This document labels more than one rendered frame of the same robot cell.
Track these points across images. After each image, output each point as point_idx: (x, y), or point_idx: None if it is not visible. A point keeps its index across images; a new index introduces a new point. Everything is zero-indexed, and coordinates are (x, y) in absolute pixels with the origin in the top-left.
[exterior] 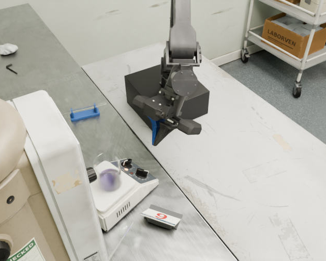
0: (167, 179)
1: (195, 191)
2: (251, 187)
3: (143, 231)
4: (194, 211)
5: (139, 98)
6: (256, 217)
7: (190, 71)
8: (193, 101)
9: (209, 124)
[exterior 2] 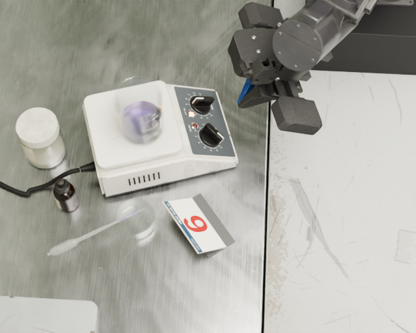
0: (259, 166)
1: (288, 216)
2: (388, 267)
3: (157, 229)
4: (259, 248)
5: (251, 11)
6: (348, 322)
7: (313, 31)
8: (408, 44)
9: None
